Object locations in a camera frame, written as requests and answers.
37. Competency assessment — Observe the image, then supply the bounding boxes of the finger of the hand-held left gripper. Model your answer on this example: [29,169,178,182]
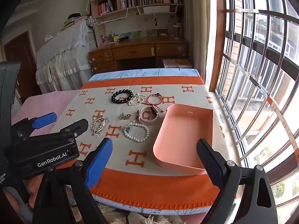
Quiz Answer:
[12,112,58,143]
[30,119,89,144]

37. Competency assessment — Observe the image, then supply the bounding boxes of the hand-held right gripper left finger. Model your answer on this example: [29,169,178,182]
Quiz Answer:
[31,138,114,224]

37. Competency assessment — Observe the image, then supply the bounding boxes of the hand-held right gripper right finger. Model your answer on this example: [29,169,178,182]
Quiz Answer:
[196,138,278,224]

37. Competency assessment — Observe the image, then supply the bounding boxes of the silver leaf brooch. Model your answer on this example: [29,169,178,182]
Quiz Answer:
[90,116,110,137]

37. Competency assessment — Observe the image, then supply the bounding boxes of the pearl bracelet with charm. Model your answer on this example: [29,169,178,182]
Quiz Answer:
[123,120,150,143]

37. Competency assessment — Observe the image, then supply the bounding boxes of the black bead bracelet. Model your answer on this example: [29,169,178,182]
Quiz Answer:
[111,89,133,104]

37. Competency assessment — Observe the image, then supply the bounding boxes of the small white pearl bracelet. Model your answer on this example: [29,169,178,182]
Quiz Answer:
[127,93,147,106]

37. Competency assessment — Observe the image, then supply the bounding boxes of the red cord bracelet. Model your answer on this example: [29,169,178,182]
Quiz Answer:
[140,98,165,112]

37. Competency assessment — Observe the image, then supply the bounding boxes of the pearl bead hair clip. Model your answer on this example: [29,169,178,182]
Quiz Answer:
[147,93,165,103]

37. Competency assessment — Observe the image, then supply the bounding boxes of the person's left hand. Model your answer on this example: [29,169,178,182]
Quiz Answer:
[3,180,46,217]

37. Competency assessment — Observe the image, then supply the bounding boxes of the pink bed sheet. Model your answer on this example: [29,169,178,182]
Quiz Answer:
[12,90,81,136]

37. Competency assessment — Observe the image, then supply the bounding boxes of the orange patterned blanket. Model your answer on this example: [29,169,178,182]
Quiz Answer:
[50,76,237,211]

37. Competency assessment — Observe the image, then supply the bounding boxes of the white lace cloth cover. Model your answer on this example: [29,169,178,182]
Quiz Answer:
[36,19,98,94]

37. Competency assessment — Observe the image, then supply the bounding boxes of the brown wooden door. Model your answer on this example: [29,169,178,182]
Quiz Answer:
[3,31,42,103]

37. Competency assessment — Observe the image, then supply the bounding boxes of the wooden desk with drawers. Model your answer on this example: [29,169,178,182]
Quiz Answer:
[88,37,189,74]

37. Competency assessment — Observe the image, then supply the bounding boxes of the printed cardboard box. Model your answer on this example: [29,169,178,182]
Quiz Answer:
[163,59,192,69]

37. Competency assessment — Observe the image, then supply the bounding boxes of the row of red spine books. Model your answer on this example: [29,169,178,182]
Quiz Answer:
[98,0,117,15]

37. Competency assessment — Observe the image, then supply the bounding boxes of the wooden bookshelf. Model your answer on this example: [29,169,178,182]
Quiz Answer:
[90,0,186,40]

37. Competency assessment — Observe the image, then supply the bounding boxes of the beige curtain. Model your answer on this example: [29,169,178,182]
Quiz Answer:
[184,0,219,83]

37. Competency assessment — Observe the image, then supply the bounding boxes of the row of pale spine books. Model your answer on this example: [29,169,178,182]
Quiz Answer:
[120,0,150,8]

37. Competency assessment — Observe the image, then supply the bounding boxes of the metal window grille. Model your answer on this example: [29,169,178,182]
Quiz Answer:
[215,0,299,216]

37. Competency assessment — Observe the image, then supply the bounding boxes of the white wire basket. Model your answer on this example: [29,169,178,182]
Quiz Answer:
[136,4,178,17]
[94,7,129,25]

